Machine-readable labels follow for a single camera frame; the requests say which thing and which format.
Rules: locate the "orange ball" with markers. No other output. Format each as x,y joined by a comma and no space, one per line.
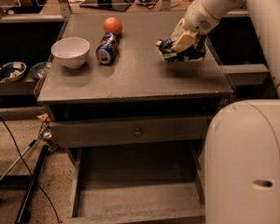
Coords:
112,25

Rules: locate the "closed grey top drawer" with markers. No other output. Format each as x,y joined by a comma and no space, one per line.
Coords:
135,130

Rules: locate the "small bowl with items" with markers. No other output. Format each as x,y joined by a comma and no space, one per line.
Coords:
12,71

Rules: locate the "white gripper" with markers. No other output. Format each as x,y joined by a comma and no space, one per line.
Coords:
198,20

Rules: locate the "grey wooden drawer cabinet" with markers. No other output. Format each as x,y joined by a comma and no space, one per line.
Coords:
139,83

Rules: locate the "open grey middle drawer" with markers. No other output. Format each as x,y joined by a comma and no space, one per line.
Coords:
154,183

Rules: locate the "dark blue small bowl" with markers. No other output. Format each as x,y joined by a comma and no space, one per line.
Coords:
39,70

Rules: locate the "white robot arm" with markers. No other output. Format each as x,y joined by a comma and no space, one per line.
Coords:
242,146

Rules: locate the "blue chip bag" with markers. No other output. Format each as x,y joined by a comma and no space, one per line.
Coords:
194,52

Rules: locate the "white bowl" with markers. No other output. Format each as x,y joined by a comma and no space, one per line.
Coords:
71,52

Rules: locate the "blue soda can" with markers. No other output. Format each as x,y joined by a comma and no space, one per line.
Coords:
107,49

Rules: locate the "black stand frame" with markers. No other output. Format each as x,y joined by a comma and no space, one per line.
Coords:
26,183

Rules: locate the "black monitor stand base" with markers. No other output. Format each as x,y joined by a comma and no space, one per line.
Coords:
112,5

